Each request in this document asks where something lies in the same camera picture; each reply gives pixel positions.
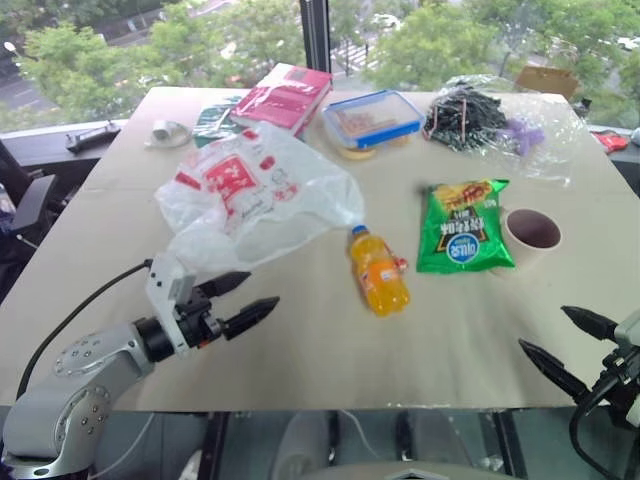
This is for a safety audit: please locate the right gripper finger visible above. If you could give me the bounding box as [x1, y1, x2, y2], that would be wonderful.
[560, 305, 620, 342]
[517, 338, 591, 402]

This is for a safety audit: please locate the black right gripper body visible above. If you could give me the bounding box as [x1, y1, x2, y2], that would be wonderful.
[585, 346, 640, 417]

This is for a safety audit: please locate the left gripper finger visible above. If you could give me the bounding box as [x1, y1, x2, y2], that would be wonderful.
[221, 295, 281, 343]
[199, 270, 253, 298]

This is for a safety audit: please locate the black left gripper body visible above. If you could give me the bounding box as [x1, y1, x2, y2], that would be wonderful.
[174, 288, 225, 352]

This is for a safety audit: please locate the black table leg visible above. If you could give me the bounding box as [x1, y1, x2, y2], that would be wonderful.
[491, 408, 527, 480]
[204, 411, 232, 480]

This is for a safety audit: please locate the white red-printed plastic bag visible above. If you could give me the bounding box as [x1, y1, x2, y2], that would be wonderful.
[153, 121, 369, 277]

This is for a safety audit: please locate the beige paper cup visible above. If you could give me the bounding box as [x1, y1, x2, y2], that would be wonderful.
[492, 208, 563, 279]

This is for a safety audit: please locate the orange soda bottle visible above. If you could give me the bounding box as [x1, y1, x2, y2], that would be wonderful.
[347, 224, 412, 319]

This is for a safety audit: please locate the green snack packet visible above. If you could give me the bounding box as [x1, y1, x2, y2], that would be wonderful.
[415, 178, 517, 274]

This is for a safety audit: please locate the green and white booklet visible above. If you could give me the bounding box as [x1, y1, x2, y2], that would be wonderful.
[193, 94, 252, 149]

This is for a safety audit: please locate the small white tape roll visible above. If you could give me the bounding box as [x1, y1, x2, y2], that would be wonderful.
[144, 118, 194, 150]

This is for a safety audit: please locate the red packet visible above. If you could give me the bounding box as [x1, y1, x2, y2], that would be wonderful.
[591, 130, 631, 154]

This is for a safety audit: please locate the yellow tape roll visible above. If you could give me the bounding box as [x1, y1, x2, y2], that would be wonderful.
[335, 139, 412, 162]

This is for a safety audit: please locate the red book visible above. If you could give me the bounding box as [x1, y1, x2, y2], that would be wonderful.
[229, 62, 334, 139]

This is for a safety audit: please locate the black bar-shaped device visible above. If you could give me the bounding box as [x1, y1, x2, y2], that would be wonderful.
[65, 121, 123, 155]

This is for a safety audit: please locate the purple plastic toy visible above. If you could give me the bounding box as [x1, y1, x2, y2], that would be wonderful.
[498, 116, 545, 160]

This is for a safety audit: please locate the black office chair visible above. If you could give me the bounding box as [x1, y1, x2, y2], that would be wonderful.
[0, 138, 77, 254]

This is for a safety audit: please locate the clear blue-lidded food container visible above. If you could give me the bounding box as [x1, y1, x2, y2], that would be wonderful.
[320, 89, 427, 150]

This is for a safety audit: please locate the clear bag of black parts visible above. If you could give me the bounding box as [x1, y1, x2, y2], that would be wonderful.
[422, 74, 574, 189]

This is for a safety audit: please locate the brown cardboard piece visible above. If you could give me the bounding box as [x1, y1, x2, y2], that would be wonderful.
[514, 64, 581, 99]

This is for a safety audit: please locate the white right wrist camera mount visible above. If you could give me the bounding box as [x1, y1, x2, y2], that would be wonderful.
[612, 308, 640, 352]

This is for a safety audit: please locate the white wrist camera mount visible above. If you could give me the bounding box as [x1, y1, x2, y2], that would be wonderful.
[612, 308, 640, 352]
[144, 254, 200, 357]

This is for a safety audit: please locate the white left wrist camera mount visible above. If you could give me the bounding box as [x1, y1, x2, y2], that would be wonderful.
[144, 254, 200, 357]

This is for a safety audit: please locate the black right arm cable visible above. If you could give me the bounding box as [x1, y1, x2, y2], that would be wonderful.
[568, 383, 640, 480]

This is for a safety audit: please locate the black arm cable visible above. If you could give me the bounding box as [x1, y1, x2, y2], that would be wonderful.
[16, 258, 154, 401]
[568, 383, 640, 480]

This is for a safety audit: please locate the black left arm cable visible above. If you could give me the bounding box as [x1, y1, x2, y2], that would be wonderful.
[16, 258, 154, 401]

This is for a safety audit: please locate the thin white cable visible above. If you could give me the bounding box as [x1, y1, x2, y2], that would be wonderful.
[338, 409, 386, 454]

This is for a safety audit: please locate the dark window frame post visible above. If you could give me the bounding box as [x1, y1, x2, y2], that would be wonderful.
[298, 0, 335, 77]

